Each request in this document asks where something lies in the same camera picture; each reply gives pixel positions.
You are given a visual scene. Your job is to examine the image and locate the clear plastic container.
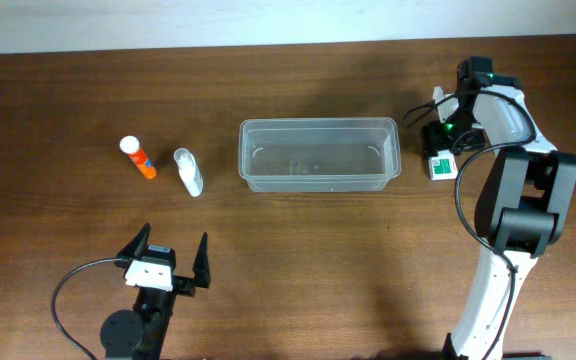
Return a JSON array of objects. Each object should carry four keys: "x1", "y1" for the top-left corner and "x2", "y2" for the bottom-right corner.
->
[{"x1": 238, "y1": 117, "x2": 402, "y2": 193}]

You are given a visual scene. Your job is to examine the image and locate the white spray bottle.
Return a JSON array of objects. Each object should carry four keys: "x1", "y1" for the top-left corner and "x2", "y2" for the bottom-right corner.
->
[{"x1": 173, "y1": 148, "x2": 204, "y2": 197}]

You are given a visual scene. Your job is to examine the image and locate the orange tube white cap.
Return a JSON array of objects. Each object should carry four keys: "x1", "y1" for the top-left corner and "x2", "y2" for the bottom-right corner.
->
[{"x1": 119, "y1": 135, "x2": 157, "y2": 179}]

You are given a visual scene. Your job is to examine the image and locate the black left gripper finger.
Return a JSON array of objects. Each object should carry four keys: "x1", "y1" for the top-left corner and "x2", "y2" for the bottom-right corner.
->
[
  {"x1": 117, "y1": 223, "x2": 151, "y2": 260},
  {"x1": 192, "y1": 232, "x2": 211, "y2": 289}
]

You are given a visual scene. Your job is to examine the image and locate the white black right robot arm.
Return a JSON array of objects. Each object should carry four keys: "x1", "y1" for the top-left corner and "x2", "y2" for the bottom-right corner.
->
[{"x1": 421, "y1": 56, "x2": 576, "y2": 359}]

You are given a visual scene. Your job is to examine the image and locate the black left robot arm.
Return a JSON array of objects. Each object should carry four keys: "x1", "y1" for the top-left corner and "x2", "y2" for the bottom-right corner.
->
[{"x1": 100, "y1": 224, "x2": 211, "y2": 360}]

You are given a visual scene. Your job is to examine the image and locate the white green medicine box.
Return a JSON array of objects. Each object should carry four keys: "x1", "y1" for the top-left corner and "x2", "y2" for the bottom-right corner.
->
[{"x1": 428, "y1": 153, "x2": 458, "y2": 181}]

